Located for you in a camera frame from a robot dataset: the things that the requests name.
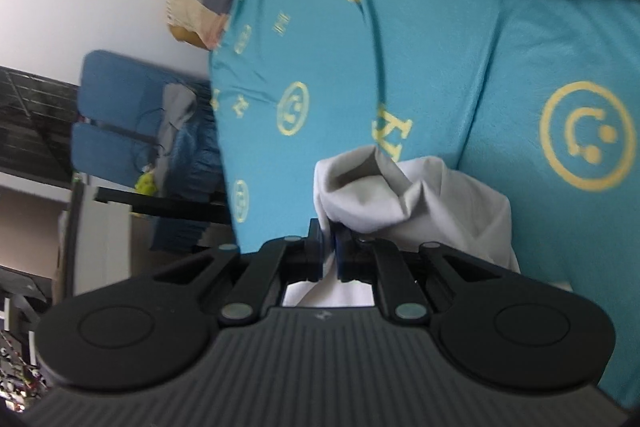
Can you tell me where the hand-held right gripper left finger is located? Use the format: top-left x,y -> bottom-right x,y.
152,217 -> 336,327

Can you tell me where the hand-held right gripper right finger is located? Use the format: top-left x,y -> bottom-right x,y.
335,227 -> 512,327

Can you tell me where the white garment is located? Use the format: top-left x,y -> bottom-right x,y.
282,146 -> 522,308

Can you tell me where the black table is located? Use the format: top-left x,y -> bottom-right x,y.
94,186 -> 234,226

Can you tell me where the yellow green plush toy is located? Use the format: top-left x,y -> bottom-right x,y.
135,172 -> 158,198

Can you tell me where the grey cloth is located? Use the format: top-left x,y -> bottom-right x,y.
158,84 -> 199,158

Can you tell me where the teal printed bed sheet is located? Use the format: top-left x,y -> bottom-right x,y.
207,0 -> 640,410

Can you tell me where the dark slatted rack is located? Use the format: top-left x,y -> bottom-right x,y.
0,65 -> 82,184

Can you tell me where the black cable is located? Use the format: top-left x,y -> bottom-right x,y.
127,106 -> 172,160

